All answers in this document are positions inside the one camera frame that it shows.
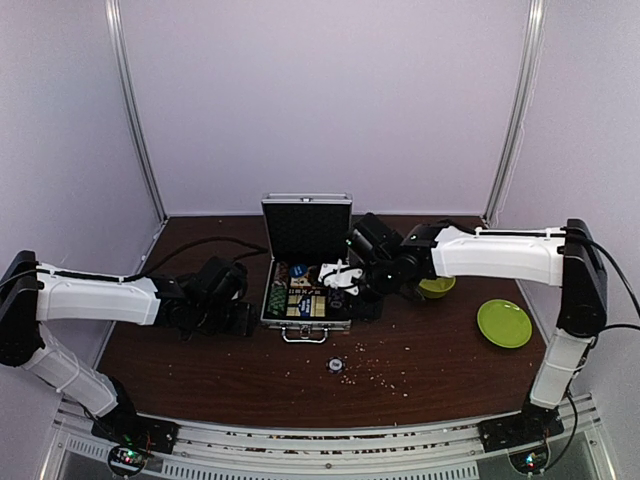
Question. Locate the aluminium poker case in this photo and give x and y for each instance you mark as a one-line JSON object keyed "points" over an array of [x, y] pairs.
{"points": [[306, 241]]}

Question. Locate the purple 500 poker chip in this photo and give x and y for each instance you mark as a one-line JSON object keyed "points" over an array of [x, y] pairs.
{"points": [[335, 365]]}

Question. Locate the right aluminium frame post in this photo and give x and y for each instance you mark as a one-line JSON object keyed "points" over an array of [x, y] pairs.
{"points": [[530, 56]]}

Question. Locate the aluminium frame post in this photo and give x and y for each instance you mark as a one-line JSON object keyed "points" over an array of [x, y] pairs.
{"points": [[530, 56], [117, 37]]}

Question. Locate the purple black chip stack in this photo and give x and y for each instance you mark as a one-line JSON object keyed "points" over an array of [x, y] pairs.
{"points": [[336, 299]]}

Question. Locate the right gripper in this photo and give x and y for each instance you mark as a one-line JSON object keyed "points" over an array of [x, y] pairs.
{"points": [[368, 312]]}

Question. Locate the brown black chip stack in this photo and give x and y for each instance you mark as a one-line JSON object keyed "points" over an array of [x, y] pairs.
{"points": [[281, 275]]}

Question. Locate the left aluminium frame post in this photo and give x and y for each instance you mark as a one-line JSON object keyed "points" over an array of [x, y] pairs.
{"points": [[117, 37]]}

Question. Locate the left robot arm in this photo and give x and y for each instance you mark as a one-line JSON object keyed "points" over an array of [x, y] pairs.
{"points": [[208, 302]]}

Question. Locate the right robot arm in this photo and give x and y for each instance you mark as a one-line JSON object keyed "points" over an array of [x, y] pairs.
{"points": [[566, 257]]}

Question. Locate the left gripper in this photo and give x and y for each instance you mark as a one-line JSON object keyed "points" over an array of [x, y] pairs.
{"points": [[244, 324]]}

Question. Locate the front aluminium rail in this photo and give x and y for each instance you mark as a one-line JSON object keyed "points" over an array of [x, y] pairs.
{"points": [[441, 450]]}

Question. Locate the blue gold card box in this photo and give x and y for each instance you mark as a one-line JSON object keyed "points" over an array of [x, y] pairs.
{"points": [[306, 306]]}

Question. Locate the green yellow chip stack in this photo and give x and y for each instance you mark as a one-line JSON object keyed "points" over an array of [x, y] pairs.
{"points": [[277, 301]]}

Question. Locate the green plate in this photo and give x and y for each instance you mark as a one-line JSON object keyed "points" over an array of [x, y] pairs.
{"points": [[504, 323]]}

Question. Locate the blue small blind button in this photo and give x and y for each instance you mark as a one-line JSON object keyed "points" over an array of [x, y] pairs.
{"points": [[298, 270]]}

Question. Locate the green bowl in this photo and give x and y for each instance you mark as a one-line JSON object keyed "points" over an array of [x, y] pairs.
{"points": [[436, 288]]}

